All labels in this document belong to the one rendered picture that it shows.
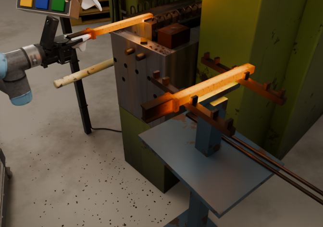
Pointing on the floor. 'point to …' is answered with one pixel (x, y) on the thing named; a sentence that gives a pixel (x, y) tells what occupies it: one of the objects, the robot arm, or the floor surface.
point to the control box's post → (77, 80)
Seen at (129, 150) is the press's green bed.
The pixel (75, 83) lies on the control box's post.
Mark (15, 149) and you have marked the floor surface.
